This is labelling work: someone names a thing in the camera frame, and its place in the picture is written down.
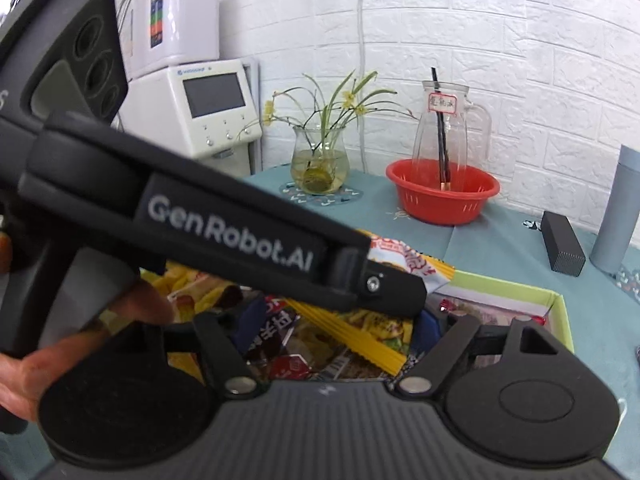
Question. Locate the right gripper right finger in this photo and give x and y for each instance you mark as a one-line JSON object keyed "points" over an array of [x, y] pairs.
{"points": [[513, 393]]}

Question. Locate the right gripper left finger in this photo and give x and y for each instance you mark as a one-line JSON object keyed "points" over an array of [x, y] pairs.
{"points": [[149, 392]]}

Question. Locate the clear red-zip date bag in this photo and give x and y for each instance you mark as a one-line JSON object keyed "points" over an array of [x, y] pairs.
{"points": [[488, 315]]}

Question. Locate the clear galette cookie bag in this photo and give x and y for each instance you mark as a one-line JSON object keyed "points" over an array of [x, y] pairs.
{"points": [[188, 291]]}

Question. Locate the yellow noodle snack bag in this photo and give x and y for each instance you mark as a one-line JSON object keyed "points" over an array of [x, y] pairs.
{"points": [[379, 338]]}

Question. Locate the dark red cookie pack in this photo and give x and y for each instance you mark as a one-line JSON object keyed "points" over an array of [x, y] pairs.
{"points": [[275, 341]]}

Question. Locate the person's left hand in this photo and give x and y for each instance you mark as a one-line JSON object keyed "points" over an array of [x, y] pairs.
{"points": [[95, 280]]}

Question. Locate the teal patterned tablecloth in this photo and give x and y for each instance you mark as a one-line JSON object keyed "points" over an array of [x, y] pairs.
{"points": [[604, 320]]}

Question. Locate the black rectangular case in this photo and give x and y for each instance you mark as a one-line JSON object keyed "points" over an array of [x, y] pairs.
{"points": [[564, 251]]}

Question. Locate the green cardboard box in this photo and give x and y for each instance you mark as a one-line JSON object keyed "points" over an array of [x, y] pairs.
{"points": [[339, 363]]}

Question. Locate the white dispenser with screen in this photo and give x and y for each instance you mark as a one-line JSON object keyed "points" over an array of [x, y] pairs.
{"points": [[194, 110]]}

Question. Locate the grey-blue thermos bottle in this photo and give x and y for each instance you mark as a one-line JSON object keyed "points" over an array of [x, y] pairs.
{"points": [[621, 214]]}

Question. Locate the white water purifier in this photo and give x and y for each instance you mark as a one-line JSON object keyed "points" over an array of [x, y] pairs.
{"points": [[162, 33]]}

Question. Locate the red plastic basket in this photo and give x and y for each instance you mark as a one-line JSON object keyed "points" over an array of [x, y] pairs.
{"points": [[433, 204]]}

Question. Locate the glass vase with orchid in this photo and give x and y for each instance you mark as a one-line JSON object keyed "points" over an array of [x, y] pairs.
{"points": [[319, 164]]}

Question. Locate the glass pitcher with straw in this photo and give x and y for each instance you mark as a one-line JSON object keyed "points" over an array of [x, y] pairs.
{"points": [[452, 130]]}

